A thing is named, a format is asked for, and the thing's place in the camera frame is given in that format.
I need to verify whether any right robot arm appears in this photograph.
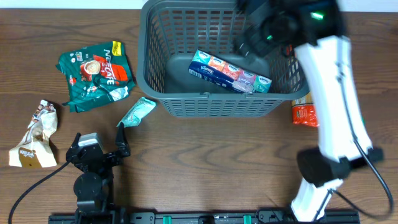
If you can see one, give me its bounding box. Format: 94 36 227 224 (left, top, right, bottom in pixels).
235 0 383 222

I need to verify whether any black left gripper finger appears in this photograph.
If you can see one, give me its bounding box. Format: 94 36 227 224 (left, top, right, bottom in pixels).
71 133 81 148
115 122 129 151

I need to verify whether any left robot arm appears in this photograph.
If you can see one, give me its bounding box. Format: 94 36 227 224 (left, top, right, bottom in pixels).
66 123 131 217

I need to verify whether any beige crumpled snack bag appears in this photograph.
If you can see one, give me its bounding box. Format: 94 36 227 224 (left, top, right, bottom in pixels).
9 100 58 169

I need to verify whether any Kleenex tissue multipack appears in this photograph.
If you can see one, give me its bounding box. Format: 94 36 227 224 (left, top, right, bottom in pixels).
188 50 272 93

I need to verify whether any mint green wipes packet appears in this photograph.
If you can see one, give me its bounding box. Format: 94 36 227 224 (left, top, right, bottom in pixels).
117 97 156 128

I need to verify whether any green Nescafe coffee bag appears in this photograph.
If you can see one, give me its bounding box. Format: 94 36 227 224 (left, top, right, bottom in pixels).
56 40 135 113

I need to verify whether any grey plastic basket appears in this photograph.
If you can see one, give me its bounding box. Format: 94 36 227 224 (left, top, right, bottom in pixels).
136 0 309 117

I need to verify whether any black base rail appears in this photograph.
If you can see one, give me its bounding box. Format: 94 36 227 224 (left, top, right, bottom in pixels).
48 208 361 224

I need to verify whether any orange pasta packet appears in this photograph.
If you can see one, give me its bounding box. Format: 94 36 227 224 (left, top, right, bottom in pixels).
292 92 319 128

